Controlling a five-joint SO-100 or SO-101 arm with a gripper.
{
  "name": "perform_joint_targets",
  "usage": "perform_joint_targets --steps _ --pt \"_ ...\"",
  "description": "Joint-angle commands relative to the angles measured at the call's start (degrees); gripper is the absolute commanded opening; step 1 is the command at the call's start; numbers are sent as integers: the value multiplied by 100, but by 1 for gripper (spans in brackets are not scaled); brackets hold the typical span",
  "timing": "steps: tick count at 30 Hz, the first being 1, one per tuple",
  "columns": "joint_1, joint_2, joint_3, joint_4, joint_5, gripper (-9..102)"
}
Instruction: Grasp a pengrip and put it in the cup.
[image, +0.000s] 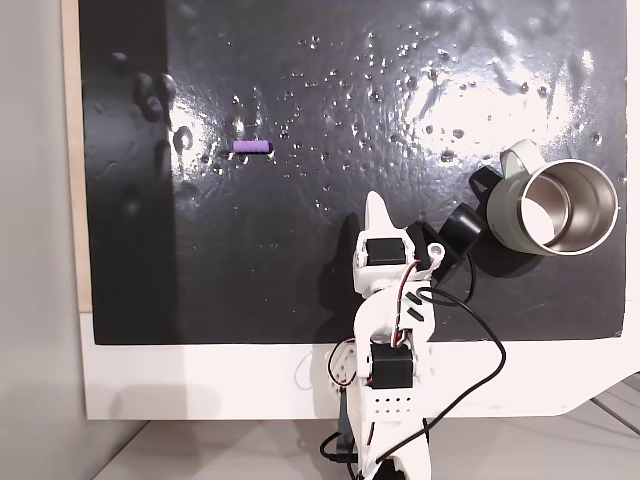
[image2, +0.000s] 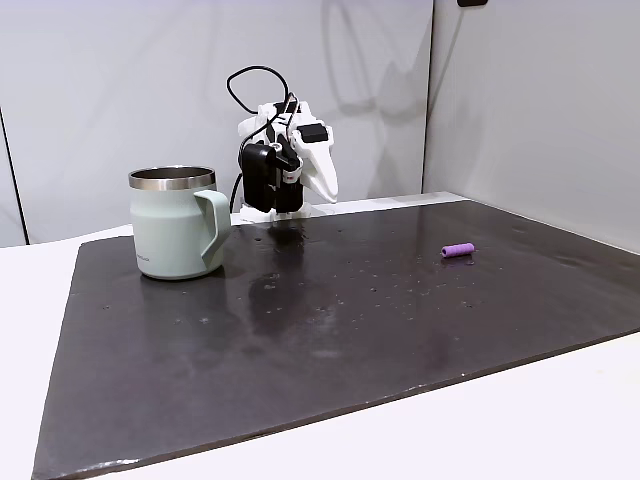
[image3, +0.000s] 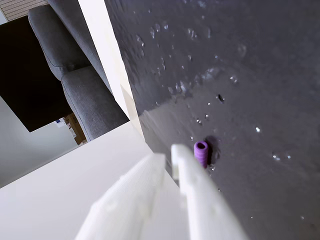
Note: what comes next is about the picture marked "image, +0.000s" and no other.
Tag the pale green steel mug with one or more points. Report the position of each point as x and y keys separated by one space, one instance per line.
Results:
x=505 y=210

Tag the purple ribbed pen grip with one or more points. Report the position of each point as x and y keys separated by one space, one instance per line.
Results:
x=251 y=146

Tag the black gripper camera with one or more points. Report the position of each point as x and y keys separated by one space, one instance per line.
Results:
x=460 y=227

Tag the light wooden board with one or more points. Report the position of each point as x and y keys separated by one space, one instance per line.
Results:
x=71 y=150

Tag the shiny black table mat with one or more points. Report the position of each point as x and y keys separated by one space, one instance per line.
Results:
x=300 y=240

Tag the white board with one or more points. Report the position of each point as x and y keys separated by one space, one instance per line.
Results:
x=200 y=380

